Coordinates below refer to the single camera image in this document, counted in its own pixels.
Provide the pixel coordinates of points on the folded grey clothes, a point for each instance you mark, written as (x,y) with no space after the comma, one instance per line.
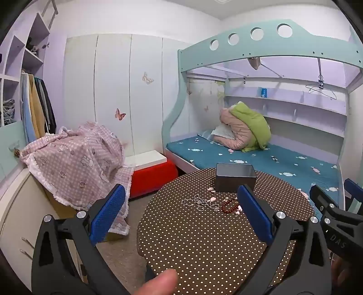
(7,112)

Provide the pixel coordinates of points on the cream drawer cabinet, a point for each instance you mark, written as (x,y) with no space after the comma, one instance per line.
(22,212)

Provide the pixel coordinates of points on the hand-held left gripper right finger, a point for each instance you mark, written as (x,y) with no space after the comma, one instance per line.
(255,212)

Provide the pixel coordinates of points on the white board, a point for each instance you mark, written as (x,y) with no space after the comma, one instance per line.
(144,158)

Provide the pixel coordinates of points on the dark hanging garments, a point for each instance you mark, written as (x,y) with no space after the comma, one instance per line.
(48,110)

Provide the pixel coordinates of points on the round brown polka-dot table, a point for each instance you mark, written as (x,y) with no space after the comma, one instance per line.
(204,241)

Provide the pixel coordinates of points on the blue patterned mattress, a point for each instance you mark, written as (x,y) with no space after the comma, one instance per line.
(255,160)

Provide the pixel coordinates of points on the pink butterfly sticker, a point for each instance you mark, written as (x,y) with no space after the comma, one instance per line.
(119,114)

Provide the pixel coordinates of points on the white wardrobe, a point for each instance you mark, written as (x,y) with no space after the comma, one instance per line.
(113,71)

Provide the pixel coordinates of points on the red ottoman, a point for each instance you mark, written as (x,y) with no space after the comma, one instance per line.
(153,177)

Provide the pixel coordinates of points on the light blue hanging garment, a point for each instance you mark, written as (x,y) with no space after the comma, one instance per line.
(27,113)

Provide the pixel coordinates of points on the white pillow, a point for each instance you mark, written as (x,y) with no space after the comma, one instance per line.
(222,132)

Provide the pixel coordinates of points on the white wall shelf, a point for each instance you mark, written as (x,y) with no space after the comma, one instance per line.
(297,110)

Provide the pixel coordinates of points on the green blanket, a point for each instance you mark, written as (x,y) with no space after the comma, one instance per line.
(252,122)

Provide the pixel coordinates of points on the white pearl earring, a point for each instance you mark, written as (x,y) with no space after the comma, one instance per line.
(211,201)

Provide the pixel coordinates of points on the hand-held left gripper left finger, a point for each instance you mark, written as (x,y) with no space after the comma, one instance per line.
(107,212)

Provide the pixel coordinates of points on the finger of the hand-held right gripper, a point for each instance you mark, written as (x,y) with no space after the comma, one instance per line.
(354,188)
(318,197)

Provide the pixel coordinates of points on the teal bunk bed frame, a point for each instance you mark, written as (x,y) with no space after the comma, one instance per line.
(272,42)

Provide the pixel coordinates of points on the lilac shelf unit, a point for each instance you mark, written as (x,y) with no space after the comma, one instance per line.
(37,31)

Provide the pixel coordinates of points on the pink quilt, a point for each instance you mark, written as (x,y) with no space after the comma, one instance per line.
(241,134)

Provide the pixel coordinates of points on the person's right hand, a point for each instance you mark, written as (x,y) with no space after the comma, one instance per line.
(339,269)

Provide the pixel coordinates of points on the pink checked blanket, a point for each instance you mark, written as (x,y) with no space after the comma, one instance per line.
(73,161)

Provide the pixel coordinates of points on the yellow hanging garment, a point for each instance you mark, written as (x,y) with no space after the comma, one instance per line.
(37,113)

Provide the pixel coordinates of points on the beige butterfly sticker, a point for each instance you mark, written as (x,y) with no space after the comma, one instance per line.
(147,78)

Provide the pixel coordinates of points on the small blue box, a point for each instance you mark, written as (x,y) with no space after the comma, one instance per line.
(264,92)

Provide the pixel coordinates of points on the grey hanging object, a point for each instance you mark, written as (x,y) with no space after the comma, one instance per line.
(253,62)

